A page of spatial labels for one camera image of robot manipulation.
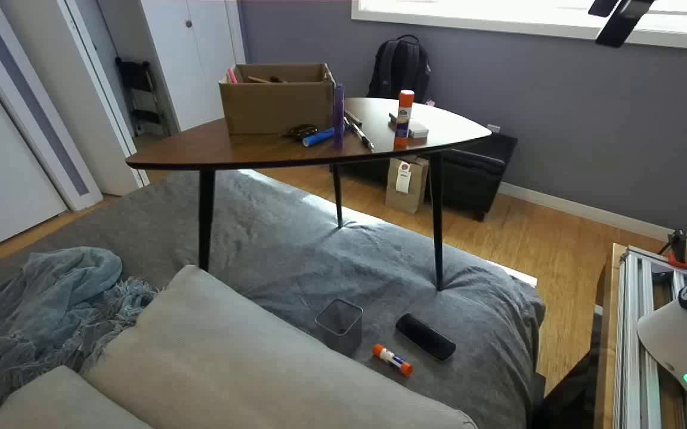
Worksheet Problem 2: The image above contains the orange marker pen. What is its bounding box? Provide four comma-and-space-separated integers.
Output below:
370, 340, 416, 379

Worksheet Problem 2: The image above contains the red and black clamp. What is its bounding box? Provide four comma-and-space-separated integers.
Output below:
658, 226, 687, 268

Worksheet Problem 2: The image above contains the purple pen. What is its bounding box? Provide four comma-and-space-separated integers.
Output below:
331, 80, 345, 149

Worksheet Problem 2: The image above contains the brown paper bag with tag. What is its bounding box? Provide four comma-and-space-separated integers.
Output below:
383, 155, 431, 214

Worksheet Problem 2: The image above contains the blue marker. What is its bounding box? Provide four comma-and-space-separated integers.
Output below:
300, 124, 345, 149

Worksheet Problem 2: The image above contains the wooden table with black legs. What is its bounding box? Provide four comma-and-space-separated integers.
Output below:
125, 96, 497, 293

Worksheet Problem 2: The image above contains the black marker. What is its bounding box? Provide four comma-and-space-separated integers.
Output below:
341, 109, 377, 152

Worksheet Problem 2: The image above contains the brown cardboard box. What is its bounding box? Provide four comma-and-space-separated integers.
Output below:
218, 62, 339, 137

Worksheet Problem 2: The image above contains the wooden frame with aluminium rails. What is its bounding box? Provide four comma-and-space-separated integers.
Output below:
592, 241, 687, 429

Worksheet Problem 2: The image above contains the white closet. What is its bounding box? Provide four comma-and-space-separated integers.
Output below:
137, 0, 247, 133

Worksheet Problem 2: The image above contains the small dark clip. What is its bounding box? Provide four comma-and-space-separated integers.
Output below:
283, 122, 319, 146

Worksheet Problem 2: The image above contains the grey mattress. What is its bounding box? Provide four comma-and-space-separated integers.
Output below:
0, 167, 549, 429

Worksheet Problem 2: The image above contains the white door with grey stripe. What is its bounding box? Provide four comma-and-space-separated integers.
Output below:
0, 0, 107, 265

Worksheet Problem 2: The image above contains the black remote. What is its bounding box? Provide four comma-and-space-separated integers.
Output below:
393, 313, 459, 363

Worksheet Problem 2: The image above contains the large beige pillow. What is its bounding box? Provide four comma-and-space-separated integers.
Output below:
78, 261, 481, 429

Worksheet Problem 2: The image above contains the black backpack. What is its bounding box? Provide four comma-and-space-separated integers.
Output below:
366, 31, 435, 105

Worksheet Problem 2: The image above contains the black ottoman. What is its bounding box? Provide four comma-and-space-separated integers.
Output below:
335, 128, 521, 224

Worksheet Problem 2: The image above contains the light blue blanket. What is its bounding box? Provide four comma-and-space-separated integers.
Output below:
0, 246, 157, 407

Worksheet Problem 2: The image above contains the white window frame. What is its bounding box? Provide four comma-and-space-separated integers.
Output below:
348, 0, 687, 55

